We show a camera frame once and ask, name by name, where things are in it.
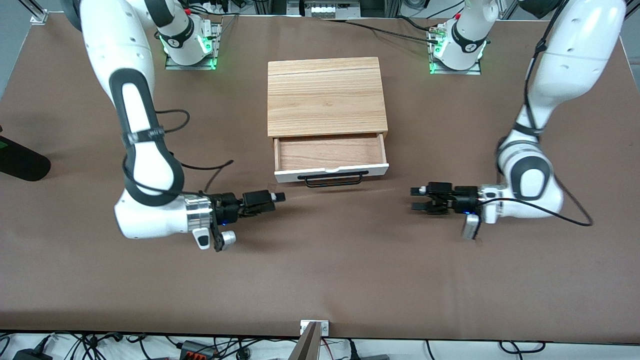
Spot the short black table cable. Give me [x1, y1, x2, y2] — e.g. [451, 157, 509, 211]
[395, 16, 433, 32]

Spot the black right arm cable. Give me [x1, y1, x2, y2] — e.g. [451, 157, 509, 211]
[122, 109, 236, 198]

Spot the brown table mat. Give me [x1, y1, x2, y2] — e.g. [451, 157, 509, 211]
[0, 11, 640, 346]

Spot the black and orange connector box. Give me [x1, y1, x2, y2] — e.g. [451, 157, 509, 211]
[180, 340, 219, 360]

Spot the long black table cable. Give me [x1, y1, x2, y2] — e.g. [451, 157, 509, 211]
[320, 18, 441, 45]

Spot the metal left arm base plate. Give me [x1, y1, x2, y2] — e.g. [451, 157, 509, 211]
[428, 25, 483, 76]

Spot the black power adapter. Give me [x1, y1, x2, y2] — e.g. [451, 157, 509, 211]
[12, 348, 53, 360]

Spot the white power strip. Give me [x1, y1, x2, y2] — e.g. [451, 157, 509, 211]
[304, 0, 362, 19]

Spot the aluminium camera post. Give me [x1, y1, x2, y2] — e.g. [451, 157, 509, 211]
[287, 321, 321, 360]

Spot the wooden drawer cabinet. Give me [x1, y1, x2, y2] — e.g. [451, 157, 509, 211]
[267, 56, 390, 141]

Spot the looped black floor cable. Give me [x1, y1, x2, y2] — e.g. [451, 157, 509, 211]
[499, 341, 547, 355]

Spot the silver mounting bracket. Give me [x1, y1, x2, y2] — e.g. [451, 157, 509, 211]
[300, 320, 330, 337]

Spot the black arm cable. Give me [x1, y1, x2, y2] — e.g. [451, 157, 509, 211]
[122, 109, 236, 198]
[495, 0, 594, 227]

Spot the white drawer with black handle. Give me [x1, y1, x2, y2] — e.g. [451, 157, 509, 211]
[272, 132, 390, 189]

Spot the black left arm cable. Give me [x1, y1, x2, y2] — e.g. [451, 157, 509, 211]
[495, 0, 594, 227]

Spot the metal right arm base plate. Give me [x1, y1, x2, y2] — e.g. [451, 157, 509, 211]
[165, 22, 219, 71]

